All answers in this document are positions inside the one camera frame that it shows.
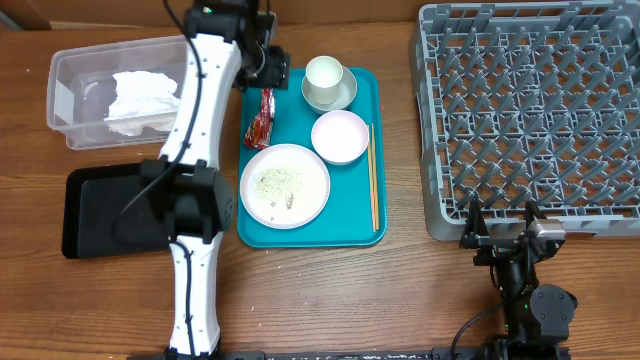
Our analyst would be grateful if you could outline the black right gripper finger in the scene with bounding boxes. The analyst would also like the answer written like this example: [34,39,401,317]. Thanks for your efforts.
[463,198,489,240]
[525,200,546,225]

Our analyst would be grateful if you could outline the red snack wrapper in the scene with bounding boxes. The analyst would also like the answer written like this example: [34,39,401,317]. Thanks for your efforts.
[243,88,276,150]

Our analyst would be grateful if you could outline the pink bowl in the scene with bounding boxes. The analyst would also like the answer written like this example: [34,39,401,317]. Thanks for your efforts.
[311,110,369,165]

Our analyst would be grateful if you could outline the white round plate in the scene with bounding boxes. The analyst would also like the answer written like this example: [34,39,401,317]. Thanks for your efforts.
[239,144,331,230]

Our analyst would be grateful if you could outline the white napkin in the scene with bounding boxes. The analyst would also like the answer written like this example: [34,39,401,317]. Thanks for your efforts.
[104,71,180,136]

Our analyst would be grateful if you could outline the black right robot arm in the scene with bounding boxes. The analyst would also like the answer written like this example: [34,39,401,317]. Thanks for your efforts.
[449,199,578,360]

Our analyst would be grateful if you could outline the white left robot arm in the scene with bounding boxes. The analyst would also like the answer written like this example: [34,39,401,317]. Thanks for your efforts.
[138,0,290,359]

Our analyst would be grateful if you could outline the grey dishwasher rack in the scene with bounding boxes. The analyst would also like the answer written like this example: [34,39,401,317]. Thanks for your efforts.
[409,1,639,241]

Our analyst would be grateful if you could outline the white paper cup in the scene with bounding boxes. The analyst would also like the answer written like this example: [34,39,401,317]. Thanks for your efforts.
[305,55,344,104]

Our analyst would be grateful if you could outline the grey small bowl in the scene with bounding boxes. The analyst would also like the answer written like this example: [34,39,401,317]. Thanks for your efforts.
[301,67,357,114]

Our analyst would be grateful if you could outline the wooden chopstick left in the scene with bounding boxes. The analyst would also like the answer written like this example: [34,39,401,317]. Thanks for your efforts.
[366,125,377,233]

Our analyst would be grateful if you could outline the wooden chopstick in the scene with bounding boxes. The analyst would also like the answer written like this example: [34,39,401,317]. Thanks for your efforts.
[366,125,377,233]
[369,123,380,232]

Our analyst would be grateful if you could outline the teal plastic tray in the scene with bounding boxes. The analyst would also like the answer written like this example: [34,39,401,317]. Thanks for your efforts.
[237,67,388,249]

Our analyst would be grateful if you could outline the wooden chopstick right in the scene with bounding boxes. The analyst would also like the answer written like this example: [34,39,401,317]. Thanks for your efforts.
[369,123,380,232]

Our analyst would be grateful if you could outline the clear plastic bin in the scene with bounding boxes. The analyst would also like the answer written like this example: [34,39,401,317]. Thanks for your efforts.
[46,36,188,150]

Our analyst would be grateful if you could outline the black rectangular tray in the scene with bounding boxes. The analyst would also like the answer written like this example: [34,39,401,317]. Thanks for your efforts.
[61,157,203,260]

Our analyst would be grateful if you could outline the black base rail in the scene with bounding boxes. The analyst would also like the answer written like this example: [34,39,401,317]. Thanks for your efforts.
[127,347,501,360]

